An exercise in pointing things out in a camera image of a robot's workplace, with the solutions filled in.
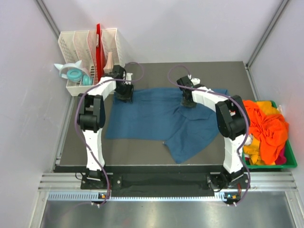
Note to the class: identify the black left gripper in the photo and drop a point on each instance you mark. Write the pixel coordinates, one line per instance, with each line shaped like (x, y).
(128, 96)

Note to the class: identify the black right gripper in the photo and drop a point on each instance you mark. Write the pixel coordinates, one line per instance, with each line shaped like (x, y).
(185, 103)

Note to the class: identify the blue t shirt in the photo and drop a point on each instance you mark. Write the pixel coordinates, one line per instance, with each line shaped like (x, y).
(157, 114)

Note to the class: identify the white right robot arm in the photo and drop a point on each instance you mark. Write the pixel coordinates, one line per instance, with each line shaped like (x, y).
(232, 119)

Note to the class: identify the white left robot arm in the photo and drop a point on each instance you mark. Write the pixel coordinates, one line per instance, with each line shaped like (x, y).
(91, 111)

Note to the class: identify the beige book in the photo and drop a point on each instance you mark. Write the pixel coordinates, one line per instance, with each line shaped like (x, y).
(109, 63)

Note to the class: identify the red folder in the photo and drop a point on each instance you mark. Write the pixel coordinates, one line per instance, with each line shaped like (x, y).
(99, 53)

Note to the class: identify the teal cat ear headphones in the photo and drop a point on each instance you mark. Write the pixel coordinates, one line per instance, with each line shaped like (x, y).
(75, 72)

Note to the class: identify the white file organizer rack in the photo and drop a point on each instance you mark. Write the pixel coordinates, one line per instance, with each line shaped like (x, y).
(81, 45)

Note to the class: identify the white t shirt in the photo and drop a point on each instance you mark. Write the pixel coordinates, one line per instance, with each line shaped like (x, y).
(249, 140)

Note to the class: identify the orange t shirt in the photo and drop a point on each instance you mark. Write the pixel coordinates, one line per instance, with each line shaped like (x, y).
(268, 128)

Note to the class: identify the magenta t shirt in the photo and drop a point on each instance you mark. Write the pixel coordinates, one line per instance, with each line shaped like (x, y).
(281, 159)

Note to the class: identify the green plastic basket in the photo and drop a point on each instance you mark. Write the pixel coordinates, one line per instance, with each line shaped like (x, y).
(291, 156)

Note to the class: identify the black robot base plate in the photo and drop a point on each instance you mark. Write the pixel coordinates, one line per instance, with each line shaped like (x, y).
(164, 180)

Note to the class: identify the aluminium frame post left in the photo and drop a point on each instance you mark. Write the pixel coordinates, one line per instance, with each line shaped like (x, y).
(48, 17)

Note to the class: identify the aluminium frame post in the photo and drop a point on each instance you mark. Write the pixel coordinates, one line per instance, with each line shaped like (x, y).
(48, 17)
(269, 29)

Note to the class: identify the grey slotted cable duct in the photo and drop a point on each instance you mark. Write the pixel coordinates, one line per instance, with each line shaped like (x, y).
(101, 196)

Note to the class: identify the aluminium frame post right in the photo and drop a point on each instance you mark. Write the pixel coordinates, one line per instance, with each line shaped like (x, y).
(269, 29)

